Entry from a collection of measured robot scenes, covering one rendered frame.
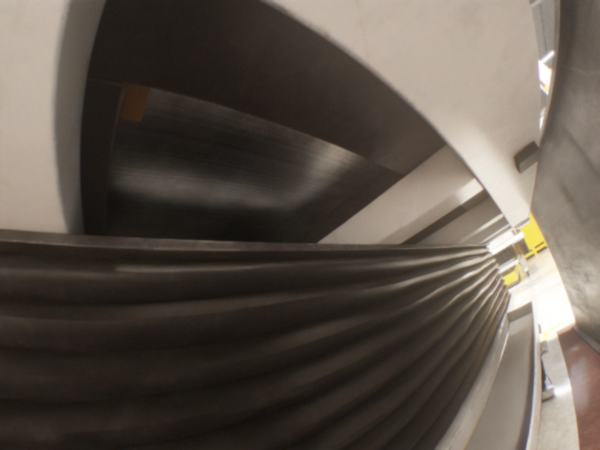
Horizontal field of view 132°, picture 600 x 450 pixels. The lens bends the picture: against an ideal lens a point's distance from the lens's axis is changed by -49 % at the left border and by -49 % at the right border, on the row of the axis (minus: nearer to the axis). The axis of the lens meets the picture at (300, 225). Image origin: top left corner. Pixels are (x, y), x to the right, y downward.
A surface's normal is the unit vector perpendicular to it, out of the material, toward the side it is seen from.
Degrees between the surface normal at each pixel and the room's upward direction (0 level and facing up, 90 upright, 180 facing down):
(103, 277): 124
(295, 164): 180
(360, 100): 180
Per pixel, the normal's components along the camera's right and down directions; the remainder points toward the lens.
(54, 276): 0.64, 0.06
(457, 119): 0.29, 0.86
